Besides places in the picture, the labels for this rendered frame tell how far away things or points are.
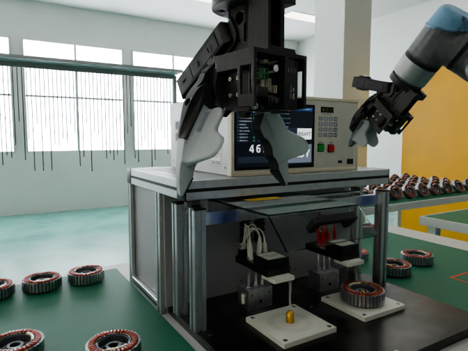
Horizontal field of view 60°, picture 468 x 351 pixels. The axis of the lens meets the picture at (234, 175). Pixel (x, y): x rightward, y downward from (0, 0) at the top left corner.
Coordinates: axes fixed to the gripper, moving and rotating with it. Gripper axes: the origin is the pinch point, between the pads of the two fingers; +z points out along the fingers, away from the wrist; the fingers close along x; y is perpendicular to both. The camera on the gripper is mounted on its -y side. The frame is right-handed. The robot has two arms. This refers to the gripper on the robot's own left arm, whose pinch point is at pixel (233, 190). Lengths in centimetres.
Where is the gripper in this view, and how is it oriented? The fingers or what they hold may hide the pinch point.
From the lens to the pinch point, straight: 44.7
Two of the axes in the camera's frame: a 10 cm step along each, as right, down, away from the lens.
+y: 6.3, 0.7, -7.7
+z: 0.0, 10.0, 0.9
